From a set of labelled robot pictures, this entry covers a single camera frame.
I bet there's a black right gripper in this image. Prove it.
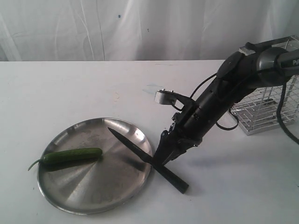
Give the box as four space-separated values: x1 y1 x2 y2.
153 100 224 165

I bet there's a white backdrop curtain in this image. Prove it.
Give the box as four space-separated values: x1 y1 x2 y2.
0 0 299 61

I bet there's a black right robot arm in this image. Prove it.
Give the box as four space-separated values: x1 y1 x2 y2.
154 44 299 165

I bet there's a steel wire utensil rack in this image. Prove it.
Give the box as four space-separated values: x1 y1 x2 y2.
230 35 299 135

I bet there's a black kitchen knife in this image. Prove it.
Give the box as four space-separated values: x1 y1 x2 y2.
108 127 189 194

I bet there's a round stainless steel plate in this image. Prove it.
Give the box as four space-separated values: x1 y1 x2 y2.
37 118 154 215

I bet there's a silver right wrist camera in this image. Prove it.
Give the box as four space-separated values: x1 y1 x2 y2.
154 89 177 105

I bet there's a green cucumber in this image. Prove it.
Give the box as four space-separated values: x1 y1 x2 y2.
28 148 103 171

